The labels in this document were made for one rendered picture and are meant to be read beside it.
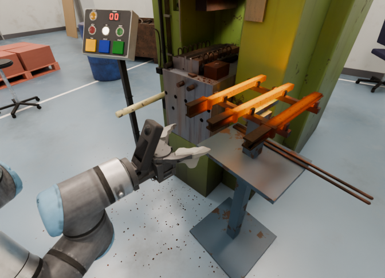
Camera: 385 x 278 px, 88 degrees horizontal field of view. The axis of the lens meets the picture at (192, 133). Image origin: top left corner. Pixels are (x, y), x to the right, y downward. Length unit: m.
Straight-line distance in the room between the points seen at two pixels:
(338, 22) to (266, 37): 0.48
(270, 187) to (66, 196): 0.64
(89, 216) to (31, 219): 1.43
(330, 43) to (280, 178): 0.88
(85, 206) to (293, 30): 0.96
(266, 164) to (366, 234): 1.11
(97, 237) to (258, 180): 0.56
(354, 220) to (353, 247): 0.22
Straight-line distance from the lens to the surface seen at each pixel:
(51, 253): 0.54
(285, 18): 1.04
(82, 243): 0.53
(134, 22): 1.46
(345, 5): 1.43
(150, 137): 0.45
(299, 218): 1.70
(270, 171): 0.87
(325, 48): 1.46
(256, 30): 1.09
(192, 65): 1.17
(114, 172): 0.45
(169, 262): 1.41
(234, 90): 0.80
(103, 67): 3.74
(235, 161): 0.87
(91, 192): 0.45
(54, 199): 0.45
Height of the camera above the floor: 1.31
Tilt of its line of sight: 36 degrees down
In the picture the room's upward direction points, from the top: straight up
